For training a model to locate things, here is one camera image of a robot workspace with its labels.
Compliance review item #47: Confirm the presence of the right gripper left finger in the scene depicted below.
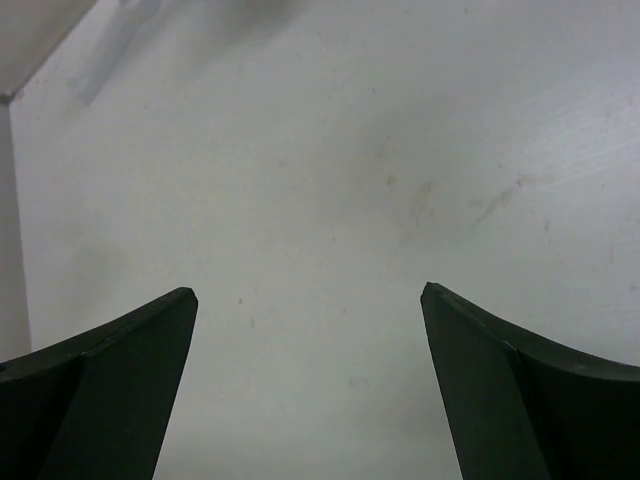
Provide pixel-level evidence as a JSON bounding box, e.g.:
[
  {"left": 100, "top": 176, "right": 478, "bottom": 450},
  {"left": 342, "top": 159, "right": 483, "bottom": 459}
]
[{"left": 1, "top": 287, "right": 198, "bottom": 479}]

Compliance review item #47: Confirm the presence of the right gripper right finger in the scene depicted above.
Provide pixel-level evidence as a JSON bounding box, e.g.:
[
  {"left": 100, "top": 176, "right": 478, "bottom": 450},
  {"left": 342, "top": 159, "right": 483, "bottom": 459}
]
[{"left": 421, "top": 283, "right": 639, "bottom": 479}]

